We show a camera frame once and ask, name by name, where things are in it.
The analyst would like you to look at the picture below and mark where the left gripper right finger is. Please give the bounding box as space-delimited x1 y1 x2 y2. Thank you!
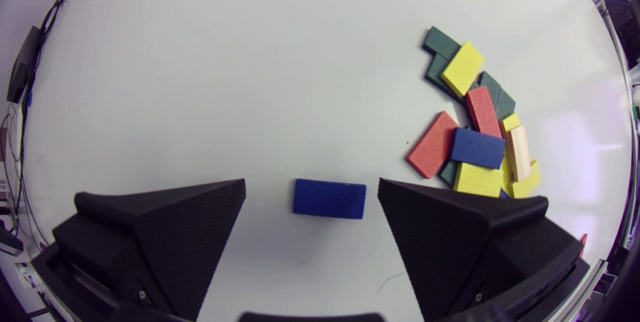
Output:
377 178 591 322

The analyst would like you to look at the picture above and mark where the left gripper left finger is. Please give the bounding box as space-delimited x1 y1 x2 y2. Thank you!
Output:
31 178 247 322

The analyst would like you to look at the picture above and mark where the yellow wooden block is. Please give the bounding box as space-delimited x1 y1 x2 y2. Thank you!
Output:
500 112 522 135
453 162 504 198
440 41 485 98
501 157 542 199

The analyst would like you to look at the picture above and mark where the green wooden block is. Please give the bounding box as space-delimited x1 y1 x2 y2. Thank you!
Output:
438 160 458 187
425 53 468 105
477 71 517 122
423 26 462 60

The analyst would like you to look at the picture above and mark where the pale wooden block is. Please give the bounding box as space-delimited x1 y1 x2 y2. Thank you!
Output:
506 125 532 182

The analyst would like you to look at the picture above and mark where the black power brick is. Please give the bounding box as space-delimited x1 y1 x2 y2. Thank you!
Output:
7 26 41 104

